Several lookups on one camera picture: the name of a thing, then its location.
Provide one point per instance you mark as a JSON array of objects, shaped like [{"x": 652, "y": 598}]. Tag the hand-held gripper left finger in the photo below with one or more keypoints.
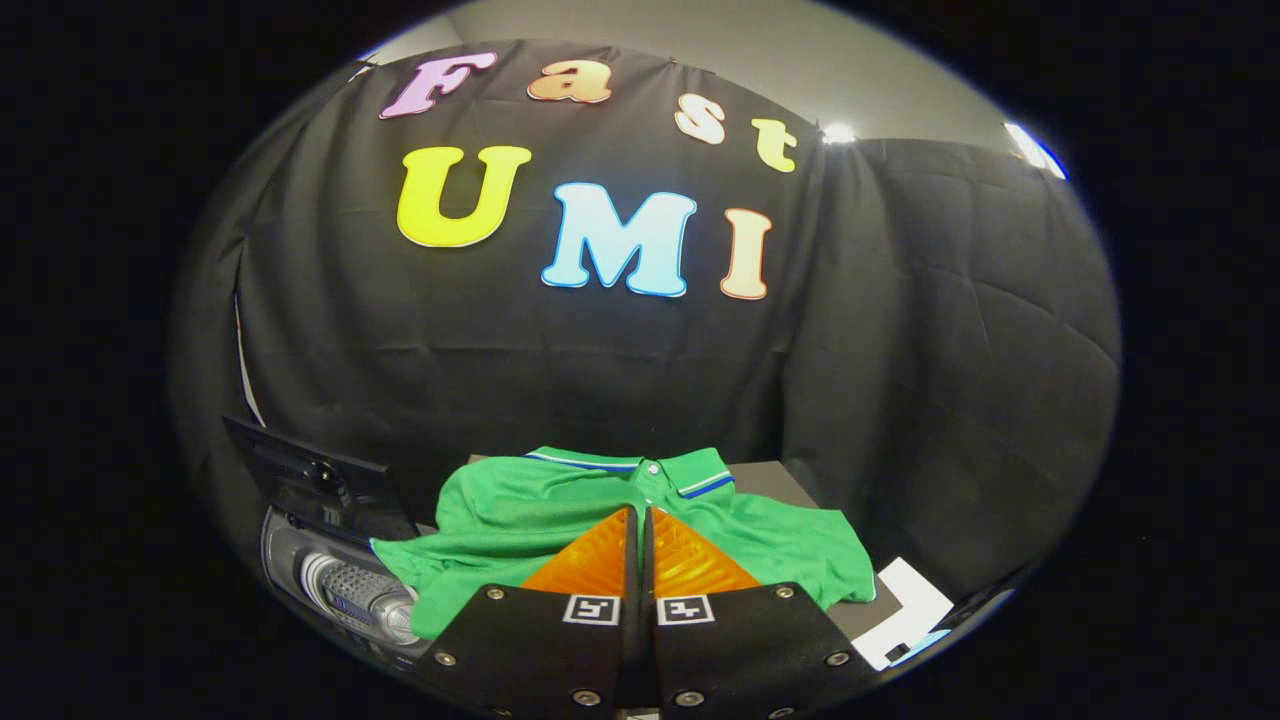
[{"x": 540, "y": 650}]

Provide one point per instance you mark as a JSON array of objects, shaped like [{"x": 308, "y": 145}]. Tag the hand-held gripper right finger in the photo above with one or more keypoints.
[{"x": 740, "y": 650}]

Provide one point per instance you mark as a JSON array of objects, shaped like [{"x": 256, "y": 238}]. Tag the green polo shirt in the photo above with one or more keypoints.
[{"x": 500, "y": 510}]

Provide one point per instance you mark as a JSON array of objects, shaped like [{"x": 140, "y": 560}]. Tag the grey washing machine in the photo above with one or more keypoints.
[{"x": 350, "y": 590}]

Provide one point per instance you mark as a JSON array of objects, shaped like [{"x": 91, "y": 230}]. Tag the dark washing machine lid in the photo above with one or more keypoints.
[{"x": 320, "y": 480}]

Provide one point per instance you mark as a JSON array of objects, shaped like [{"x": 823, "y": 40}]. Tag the grey cabinet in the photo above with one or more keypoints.
[{"x": 770, "y": 485}]

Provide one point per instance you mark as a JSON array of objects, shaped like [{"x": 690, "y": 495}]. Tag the white board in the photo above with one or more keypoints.
[{"x": 915, "y": 600}]

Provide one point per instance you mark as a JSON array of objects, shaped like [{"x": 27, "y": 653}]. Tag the black backdrop cloth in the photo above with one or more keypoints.
[{"x": 600, "y": 370}]

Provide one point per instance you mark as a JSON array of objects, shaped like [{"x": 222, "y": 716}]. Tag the small ceiling light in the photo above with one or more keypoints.
[{"x": 838, "y": 132}]

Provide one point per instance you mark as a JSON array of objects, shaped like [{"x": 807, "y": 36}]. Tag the strip ceiling light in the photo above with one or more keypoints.
[{"x": 1035, "y": 150}]

